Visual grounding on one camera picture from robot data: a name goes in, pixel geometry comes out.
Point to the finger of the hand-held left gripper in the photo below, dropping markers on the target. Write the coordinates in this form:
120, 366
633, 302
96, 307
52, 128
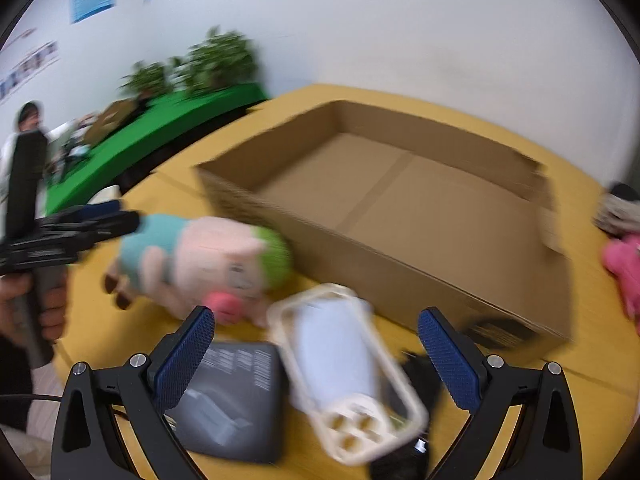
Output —
112, 227
102, 207

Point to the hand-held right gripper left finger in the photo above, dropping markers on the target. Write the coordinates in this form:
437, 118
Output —
185, 360

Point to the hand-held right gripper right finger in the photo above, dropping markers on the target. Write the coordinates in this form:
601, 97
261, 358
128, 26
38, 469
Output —
450, 360

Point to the dark grey product box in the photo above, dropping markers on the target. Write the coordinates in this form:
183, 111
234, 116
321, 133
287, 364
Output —
240, 400

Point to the pink pig plush toy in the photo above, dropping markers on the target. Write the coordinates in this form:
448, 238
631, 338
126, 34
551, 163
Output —
210, 255

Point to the white phone case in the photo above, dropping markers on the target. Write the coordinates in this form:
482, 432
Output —
330, 355

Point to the person's left hand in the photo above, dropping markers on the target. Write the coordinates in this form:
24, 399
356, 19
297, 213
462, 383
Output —
55, 310

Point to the small white packet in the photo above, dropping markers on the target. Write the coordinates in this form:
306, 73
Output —
106, 194

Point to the black sunglasses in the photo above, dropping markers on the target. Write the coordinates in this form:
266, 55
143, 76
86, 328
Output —
417, 385

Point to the small brown cardboard box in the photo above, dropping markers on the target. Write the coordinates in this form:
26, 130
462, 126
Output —
107, 120

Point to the green covered table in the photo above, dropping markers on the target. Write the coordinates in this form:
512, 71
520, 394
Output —
150, 130

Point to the small green potted plant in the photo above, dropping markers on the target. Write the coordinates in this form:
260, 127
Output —
145, 77

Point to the light trousers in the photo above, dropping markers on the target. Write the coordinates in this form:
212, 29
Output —
25, 452

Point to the large green potted plant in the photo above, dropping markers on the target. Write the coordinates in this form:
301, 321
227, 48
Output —
225, 60

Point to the grey and white plush toy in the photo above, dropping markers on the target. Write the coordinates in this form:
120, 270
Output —
617, 210

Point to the wall photo row poster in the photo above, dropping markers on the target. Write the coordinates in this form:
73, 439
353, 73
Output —
30, 67

